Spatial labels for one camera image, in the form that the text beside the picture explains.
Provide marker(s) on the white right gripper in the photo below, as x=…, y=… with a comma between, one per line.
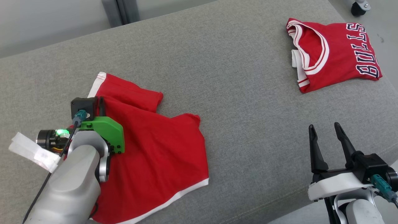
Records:
x=335, y=185

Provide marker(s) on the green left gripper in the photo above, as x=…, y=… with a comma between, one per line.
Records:
x=108, y=130

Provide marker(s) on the red shorts white trim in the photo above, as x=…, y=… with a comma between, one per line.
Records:
x=155, y=155

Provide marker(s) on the red Bulls jersey white trim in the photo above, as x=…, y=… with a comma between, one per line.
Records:
x=335, y=56

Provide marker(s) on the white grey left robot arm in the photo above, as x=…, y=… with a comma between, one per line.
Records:
x=74, y=186

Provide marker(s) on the grey fabric sofa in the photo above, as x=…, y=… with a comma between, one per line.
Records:
x=233, y=109

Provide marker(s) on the black caster wheel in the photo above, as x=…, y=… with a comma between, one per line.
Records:
x=359, y=7

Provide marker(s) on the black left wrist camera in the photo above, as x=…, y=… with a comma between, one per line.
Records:
x=82, y=107

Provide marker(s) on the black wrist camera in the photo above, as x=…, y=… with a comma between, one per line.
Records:
x=373, y=165
x=82, y=107

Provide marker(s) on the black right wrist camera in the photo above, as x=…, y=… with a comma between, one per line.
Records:
x=373, y=165

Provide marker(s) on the grey partition post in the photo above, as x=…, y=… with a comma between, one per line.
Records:
x=121, y=12

